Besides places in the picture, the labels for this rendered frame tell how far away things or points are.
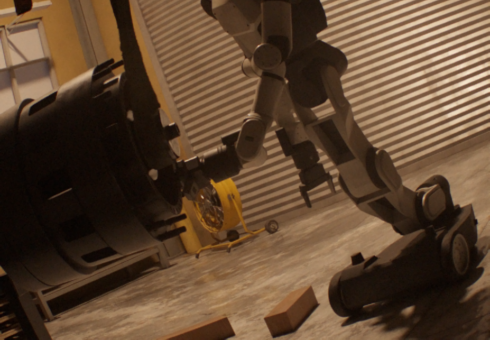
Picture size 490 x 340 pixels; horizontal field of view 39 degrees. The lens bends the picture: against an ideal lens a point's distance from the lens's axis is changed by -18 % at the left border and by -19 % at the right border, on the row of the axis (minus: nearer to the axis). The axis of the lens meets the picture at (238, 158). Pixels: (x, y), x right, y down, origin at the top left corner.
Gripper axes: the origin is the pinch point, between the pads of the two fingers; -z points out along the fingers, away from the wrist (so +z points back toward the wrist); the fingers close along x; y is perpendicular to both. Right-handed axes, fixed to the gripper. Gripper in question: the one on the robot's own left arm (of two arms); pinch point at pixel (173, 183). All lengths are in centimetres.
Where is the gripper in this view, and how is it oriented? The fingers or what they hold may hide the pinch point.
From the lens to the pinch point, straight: 231.8
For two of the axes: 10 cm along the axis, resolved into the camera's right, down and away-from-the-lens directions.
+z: 9.2, -3.7, -1.3
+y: 2.1, 7.4, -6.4
